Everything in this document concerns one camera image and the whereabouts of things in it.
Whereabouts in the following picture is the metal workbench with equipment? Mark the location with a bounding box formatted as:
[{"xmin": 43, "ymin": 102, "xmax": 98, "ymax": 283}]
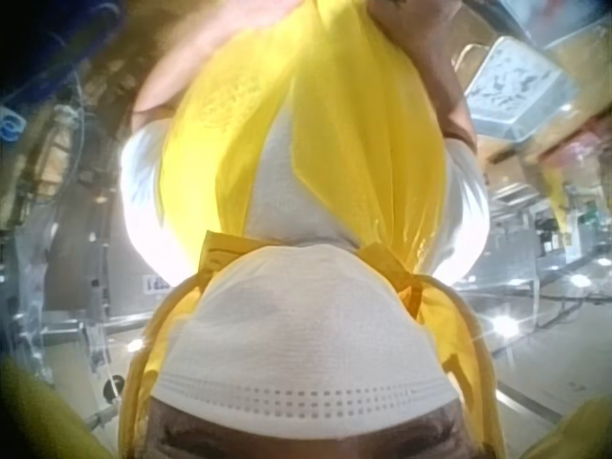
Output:
[{"xmin": 487, "ymin": 181, "xmax": 612, "ymax": 312}]

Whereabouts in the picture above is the shiny metal tray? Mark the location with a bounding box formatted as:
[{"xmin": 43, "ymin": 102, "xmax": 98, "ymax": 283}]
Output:
[{"xmin": 462, "ymin": 35, "xmax": 582, "ymax": 142}]

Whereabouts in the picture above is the metal machine frame with tubes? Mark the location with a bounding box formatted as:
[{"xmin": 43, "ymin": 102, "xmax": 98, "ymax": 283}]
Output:
[{"xmin": 0, "ymin": 90, "xmax": 162, "ymax": 431}]

